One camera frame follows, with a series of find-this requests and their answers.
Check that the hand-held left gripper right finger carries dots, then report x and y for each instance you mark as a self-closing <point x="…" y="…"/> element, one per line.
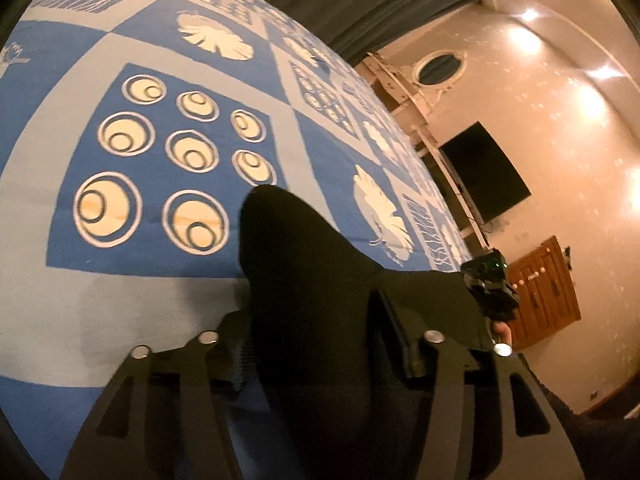
<point x="397" y="340"/>

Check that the person's right hand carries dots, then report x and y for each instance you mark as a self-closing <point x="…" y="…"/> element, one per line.
<point x="502" y="333"/>

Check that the oval mirror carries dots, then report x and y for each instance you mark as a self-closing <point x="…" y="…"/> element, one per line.
<point x="440" y="68"/>

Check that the person's right forearm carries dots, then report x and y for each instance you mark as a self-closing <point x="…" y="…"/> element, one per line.
<point x="595" y="442"/>

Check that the blue patterned blanket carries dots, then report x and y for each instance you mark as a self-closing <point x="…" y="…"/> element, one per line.
<point x="150" y="35"/>

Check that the wooden cabinet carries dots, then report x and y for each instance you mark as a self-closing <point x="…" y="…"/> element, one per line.
<point x="545" y="300"/>

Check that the dark curtain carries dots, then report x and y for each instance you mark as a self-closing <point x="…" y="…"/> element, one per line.
<point x="350" y="5"/>

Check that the black television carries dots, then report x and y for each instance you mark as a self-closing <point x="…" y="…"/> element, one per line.
<point x="480" y="170"/>

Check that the white ornate dresser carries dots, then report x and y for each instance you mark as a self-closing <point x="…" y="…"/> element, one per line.
<point x="422" y="125"/>

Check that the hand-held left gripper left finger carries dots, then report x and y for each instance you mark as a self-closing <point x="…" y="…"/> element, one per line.
<point x="200" y="390"/>

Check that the black pants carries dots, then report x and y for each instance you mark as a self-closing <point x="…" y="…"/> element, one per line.
<point x="310" y="285"/>

